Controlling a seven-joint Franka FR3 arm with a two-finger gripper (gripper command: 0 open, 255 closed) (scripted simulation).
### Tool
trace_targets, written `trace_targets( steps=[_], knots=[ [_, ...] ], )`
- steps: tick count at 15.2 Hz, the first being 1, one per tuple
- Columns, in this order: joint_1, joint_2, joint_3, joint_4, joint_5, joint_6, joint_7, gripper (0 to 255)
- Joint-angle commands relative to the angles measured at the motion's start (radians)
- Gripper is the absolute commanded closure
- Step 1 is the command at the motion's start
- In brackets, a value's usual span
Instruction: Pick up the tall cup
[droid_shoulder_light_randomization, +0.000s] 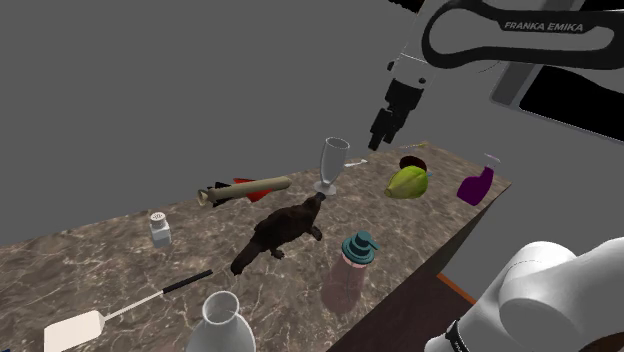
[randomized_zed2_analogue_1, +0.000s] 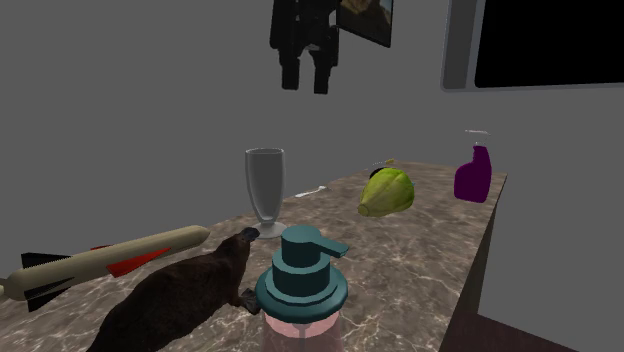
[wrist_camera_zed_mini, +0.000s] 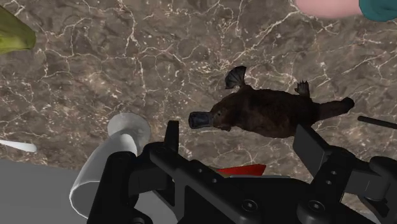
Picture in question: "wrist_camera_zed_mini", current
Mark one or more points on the thin black rod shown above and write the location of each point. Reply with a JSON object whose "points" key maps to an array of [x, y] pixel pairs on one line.
{"points": [[377, 122]]}

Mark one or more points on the brown platypus toy figure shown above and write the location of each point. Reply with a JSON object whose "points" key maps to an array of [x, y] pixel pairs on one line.
{"points": [[266, 113]]}

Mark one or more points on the pink round object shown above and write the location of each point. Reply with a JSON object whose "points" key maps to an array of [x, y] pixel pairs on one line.
{"points": [[328, 7]]}

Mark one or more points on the white glass cup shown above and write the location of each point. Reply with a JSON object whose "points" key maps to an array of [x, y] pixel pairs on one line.
{"points": [[105, 161]]}

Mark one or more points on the white flat utensil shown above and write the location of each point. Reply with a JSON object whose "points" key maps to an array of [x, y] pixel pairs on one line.
{"points": [[17, 145]]}

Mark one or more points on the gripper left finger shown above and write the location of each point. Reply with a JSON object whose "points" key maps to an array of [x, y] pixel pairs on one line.
{"points": [[124, 186]]}

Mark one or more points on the teal round object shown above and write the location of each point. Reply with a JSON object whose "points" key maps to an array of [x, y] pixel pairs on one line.
{"points": [[380, 9]]}

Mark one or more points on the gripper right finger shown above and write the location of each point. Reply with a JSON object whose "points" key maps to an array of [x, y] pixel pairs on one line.
{"points": [[341, 173]]}

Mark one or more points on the red flat object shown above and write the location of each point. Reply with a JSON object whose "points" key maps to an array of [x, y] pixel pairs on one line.
{"points": [[243, 170]]}

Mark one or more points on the green leafy vegetable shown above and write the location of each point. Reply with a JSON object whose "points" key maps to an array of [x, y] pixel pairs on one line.
{"points": [[14, 35]]}

